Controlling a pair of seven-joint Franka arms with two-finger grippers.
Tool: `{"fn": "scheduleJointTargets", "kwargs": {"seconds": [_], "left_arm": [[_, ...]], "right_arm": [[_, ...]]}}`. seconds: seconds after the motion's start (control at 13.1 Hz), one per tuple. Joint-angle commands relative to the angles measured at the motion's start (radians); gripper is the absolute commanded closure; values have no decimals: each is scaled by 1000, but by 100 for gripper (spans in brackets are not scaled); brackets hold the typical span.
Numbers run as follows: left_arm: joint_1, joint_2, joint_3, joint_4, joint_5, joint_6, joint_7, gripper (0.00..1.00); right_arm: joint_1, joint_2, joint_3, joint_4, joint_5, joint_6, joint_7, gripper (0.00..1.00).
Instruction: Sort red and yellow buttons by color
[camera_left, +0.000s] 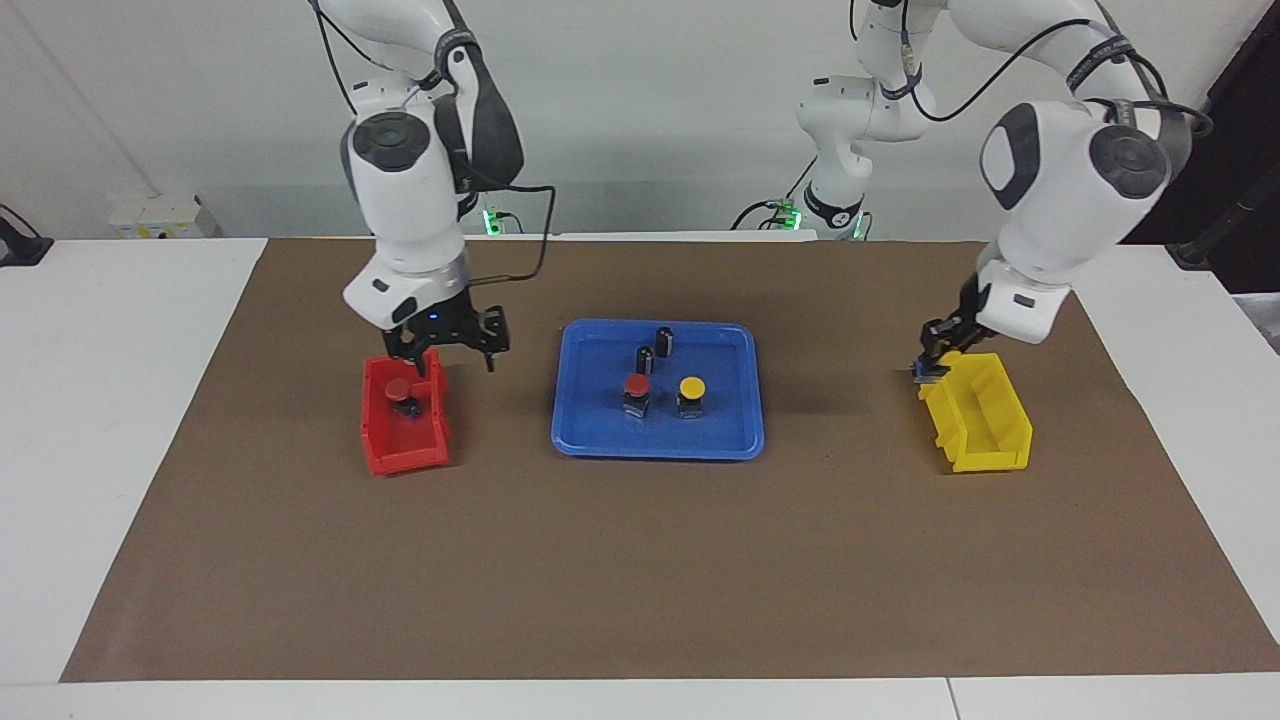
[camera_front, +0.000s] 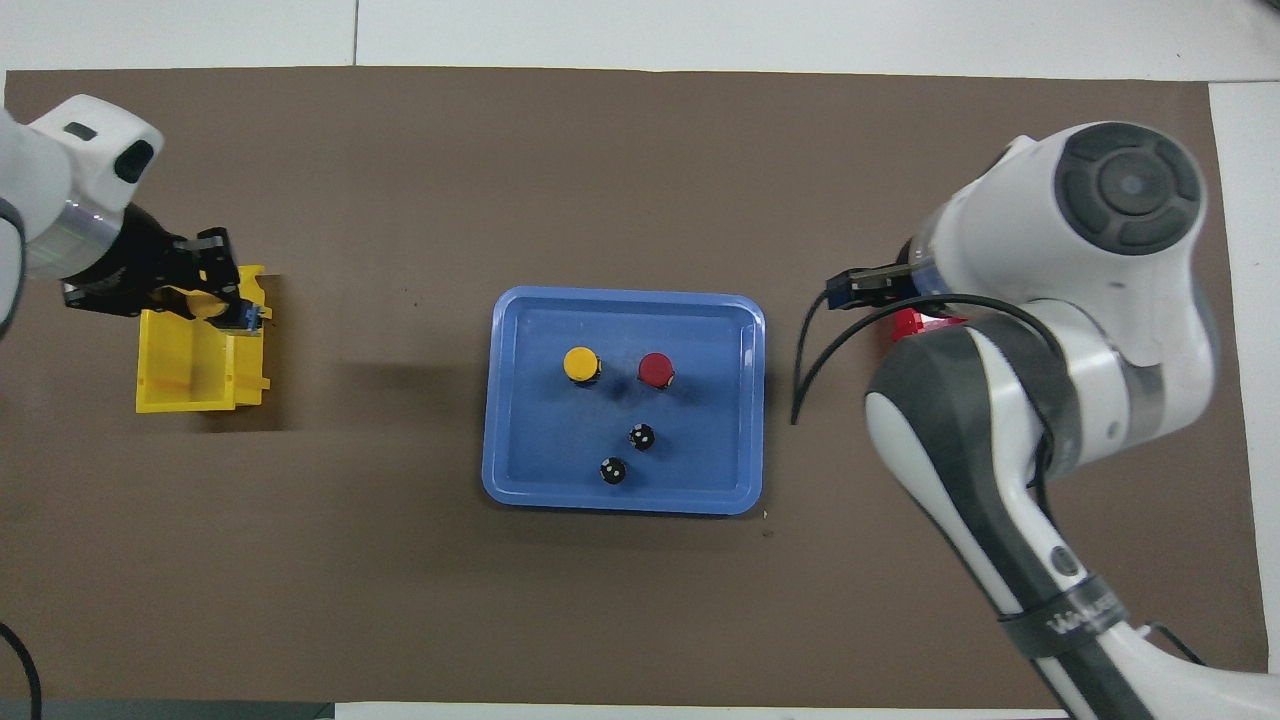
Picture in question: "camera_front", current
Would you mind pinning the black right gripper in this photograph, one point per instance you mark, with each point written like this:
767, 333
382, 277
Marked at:
893, 283

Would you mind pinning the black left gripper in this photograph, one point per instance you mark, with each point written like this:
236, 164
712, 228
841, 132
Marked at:
130, 265

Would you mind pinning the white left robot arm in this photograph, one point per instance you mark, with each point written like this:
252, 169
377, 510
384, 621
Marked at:
60, 170

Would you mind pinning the yellow plastic bin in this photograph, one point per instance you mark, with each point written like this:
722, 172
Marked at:
190, 375

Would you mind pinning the brown table mat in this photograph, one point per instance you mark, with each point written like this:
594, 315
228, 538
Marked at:
640, 150

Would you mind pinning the black knob with white dots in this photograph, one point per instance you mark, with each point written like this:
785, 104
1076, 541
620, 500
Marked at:
612, 471
641, 436

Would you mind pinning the red push button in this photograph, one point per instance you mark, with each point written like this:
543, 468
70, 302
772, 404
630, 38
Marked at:
655, 369

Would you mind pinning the yellow push button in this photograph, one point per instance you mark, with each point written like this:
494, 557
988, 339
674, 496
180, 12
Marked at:
579, 363
207, 303

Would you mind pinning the red plastic bin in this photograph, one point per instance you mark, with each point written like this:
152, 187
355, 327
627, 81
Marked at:
915, 325

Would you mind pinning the blue plastic tray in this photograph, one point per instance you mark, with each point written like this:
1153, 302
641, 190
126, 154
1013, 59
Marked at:
700, 470

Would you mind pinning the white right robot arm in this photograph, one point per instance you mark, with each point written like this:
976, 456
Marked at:
1100, 300

